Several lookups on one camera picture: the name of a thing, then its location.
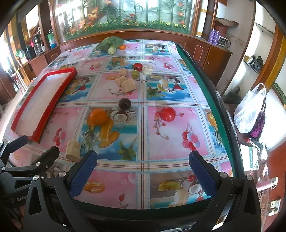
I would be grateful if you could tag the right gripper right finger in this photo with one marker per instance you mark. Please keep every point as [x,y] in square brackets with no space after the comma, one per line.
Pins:
[244,213]

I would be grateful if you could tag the lone beige block far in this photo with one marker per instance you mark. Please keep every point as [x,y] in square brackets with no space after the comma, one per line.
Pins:
[97,64]

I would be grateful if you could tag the large orange fruit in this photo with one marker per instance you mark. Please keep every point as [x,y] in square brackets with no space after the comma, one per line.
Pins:
[97,117]

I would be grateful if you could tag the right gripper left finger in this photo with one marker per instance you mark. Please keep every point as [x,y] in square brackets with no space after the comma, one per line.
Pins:
[39,212]

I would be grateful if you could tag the green water bottle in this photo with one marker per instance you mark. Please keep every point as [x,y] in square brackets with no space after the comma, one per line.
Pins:
[51,39]

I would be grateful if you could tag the purple spray cans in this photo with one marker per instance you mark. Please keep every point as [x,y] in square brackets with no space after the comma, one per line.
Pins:
[214,36]

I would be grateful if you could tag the green round fruit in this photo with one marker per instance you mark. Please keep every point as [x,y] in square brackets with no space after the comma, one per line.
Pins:
[135,74]

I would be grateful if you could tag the dark purple round fruit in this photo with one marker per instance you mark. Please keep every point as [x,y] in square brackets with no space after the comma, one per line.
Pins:
[124,103]

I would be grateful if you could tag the white plastic bag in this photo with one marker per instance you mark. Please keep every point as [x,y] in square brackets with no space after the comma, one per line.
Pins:
[246,113]

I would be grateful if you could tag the colourful fruit print tablecloth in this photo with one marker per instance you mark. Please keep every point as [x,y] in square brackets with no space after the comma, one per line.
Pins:
[142,159]

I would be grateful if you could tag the small orange by vegetable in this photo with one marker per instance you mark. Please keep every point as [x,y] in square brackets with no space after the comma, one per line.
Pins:
[122,47]

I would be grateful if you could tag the red plastic tray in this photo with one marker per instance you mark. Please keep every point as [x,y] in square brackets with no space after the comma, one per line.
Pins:
[35,111]

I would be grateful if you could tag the black thermos jug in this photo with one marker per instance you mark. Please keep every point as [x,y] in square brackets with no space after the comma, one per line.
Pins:
[38,44]

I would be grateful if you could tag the large beige block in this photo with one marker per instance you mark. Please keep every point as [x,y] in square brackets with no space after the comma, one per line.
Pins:
[128,85]

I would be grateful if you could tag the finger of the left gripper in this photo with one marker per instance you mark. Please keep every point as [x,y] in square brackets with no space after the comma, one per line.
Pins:
[11,147]
[38,167]

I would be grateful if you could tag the green leafy vegetable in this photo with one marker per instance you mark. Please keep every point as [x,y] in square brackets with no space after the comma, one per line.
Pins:
[110,44]

